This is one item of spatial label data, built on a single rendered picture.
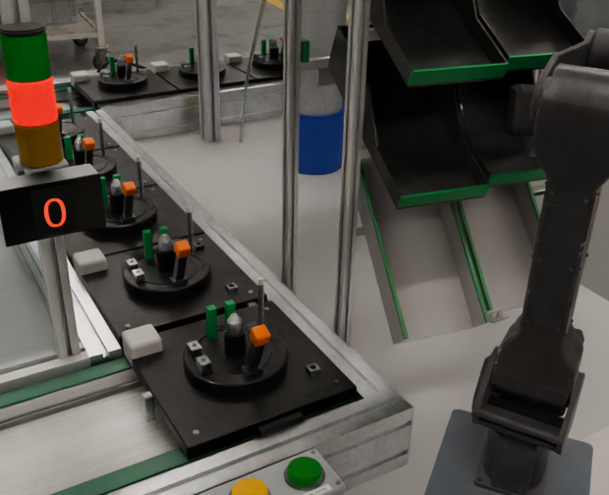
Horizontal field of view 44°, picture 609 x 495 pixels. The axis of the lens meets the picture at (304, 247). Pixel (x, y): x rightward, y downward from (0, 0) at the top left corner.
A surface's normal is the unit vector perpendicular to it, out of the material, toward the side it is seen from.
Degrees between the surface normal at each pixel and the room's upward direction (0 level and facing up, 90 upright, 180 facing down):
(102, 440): 0
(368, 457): 90
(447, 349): 0
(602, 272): 90
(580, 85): 46
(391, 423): 90
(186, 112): 90
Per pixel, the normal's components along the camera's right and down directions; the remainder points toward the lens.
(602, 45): -0.41, -0.08
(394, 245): 0.25, -0.30
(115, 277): 0.02, -0.88
